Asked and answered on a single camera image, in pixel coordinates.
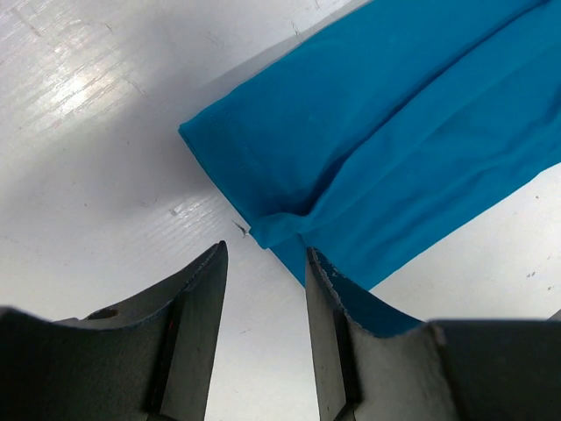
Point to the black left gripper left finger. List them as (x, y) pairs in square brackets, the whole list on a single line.
[(148, 357)]

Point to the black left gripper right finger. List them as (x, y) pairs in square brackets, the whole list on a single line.
[(374, 362)]

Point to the blue t shirt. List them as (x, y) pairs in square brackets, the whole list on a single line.
[(388, 130)]

